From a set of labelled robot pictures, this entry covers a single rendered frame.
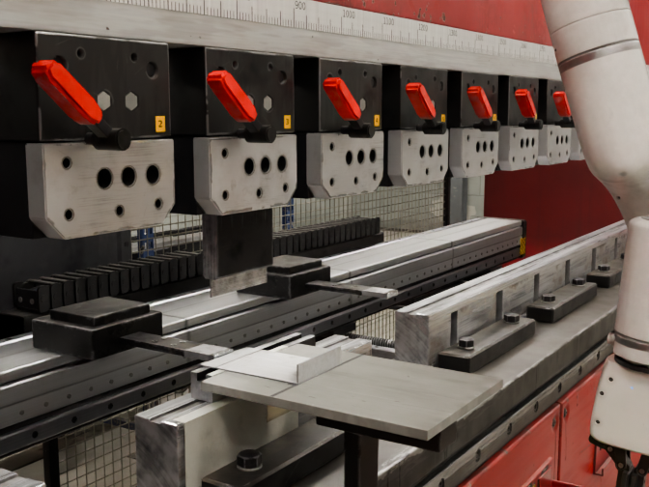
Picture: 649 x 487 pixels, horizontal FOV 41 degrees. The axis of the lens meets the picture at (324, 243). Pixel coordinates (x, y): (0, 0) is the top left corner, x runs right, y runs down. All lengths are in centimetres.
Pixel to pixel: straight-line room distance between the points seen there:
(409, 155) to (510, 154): 39
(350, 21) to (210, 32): 26
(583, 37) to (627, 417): 43
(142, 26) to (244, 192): 21
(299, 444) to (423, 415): 23
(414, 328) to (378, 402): 52
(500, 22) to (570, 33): 52
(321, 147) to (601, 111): 31
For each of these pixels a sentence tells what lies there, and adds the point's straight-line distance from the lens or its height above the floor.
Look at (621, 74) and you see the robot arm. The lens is 100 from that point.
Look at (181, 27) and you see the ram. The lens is 84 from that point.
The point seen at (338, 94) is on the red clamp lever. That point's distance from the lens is 99.
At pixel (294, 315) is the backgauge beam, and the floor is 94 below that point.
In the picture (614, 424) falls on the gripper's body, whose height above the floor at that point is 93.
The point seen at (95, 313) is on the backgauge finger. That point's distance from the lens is 110.
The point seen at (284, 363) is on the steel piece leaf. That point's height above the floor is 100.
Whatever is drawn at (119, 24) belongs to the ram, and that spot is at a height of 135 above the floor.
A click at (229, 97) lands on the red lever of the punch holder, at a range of 83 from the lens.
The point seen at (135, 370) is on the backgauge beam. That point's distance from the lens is 121.
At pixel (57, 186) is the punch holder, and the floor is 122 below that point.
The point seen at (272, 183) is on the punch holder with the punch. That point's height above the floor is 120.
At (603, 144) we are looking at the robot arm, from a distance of 100.
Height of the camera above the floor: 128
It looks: 9 degrees down
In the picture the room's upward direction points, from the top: straight up
